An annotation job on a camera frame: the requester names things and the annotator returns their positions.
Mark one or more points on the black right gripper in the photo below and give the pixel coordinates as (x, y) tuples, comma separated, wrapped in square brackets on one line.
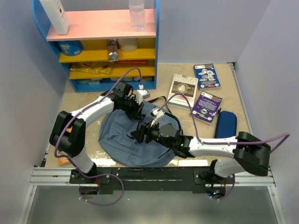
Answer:
[(139, 134)]

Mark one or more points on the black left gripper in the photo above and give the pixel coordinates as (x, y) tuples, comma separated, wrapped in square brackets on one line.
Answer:
[(136, 114)]

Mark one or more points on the blue fabric backpack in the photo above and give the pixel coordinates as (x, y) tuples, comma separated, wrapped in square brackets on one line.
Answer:
[(116, 140)]

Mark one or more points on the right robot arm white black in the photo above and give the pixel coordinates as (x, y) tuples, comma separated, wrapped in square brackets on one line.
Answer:
[(235, 154)]

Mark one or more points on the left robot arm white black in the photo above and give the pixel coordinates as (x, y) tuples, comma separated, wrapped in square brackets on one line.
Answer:
[(68, 133)]

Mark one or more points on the yellow snack bag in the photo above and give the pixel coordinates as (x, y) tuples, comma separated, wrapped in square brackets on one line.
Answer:
[(92, 67)]

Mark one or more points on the purple cover book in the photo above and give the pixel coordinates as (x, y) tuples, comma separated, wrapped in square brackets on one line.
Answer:
[(206, 107)]

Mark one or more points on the red flat box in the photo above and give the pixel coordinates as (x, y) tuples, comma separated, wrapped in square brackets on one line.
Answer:
[(143, 61)]

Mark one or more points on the white coffee cover book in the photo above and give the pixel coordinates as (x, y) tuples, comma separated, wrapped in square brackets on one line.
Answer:
[(183, 85)]

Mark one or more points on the blue zip pencil case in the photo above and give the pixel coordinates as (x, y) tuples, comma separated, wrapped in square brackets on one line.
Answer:
[(226, 125)]

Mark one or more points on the blue shelf unit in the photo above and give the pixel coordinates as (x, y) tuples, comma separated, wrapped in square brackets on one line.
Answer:
[(93, 29)]

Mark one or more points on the blue cartoon book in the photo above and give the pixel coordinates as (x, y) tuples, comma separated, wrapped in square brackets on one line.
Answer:
[(206, 75)]

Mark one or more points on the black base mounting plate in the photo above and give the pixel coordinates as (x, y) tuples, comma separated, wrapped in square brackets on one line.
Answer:
[(216, 191)]

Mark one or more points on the blue round tin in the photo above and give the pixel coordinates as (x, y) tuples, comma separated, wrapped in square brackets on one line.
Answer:
[(70, 48)]

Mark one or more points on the orange green children book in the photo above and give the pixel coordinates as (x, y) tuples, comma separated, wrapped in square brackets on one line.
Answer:
[(62, 161)]

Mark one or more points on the clear plastic water bottle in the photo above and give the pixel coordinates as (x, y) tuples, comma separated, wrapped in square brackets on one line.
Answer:
[(137, 14)]

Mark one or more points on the white rectangular box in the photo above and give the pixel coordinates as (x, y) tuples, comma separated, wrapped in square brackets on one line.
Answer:
[(57, 15)]

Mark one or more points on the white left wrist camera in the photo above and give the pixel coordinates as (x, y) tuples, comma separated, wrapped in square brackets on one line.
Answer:
[(141, 94)]

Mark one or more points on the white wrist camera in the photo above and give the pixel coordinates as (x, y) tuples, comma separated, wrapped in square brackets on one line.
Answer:
[(157, 114), (141, 94)]

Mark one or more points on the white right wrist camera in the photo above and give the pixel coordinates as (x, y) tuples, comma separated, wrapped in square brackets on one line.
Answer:
[(157, 114)]

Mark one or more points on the aluminium frame rail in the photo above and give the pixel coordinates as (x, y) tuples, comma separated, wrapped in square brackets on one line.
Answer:
[(66, 176)]

